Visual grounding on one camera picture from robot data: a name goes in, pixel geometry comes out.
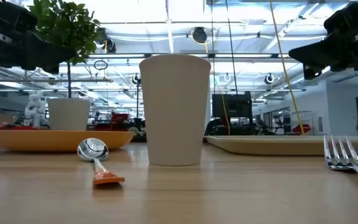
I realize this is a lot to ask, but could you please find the thin yellow reel cord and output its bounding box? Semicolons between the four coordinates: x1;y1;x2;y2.
204;43;231;136

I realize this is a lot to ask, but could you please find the red angular object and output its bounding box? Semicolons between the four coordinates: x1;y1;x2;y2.
291;123;312;135

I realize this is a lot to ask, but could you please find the orange plate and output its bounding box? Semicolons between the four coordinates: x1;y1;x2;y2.
0;129;135;152

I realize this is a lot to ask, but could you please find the black metal frame stand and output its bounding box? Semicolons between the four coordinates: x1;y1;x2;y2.
131;73;142;125

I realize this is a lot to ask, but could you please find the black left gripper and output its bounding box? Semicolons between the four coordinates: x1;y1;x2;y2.
0;0;77;75

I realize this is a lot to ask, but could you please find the red tool chest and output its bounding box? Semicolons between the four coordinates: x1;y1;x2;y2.
93;113;131;131

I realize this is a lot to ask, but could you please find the green tree in white pot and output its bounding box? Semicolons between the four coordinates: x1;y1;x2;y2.
28;0;102;131

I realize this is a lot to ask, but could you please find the beige serving tray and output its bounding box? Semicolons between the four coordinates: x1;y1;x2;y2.
205;135;358;157

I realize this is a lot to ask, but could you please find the white paper cup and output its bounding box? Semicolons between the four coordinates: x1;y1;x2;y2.
139;54;212;166

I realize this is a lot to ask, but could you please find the metal fork orange handle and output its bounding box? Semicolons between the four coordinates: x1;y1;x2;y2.
323;134;358;200

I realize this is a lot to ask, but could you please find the thin black vertical cable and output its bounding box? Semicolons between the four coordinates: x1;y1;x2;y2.
211;0;214;94

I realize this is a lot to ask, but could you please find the metal spoon orange handle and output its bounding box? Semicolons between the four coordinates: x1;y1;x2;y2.
76;138;126;185

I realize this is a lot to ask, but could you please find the black hanging cable loop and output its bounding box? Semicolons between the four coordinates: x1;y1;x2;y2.
93;59;109;71

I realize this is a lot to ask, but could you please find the thick yellow hanging cable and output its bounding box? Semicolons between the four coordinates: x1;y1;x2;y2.
268;0;305;135

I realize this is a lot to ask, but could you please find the black monitor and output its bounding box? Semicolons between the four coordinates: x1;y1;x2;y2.
211;91;254;127

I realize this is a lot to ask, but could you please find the long ceiling light bar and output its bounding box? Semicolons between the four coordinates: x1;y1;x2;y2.
88;53;291;59

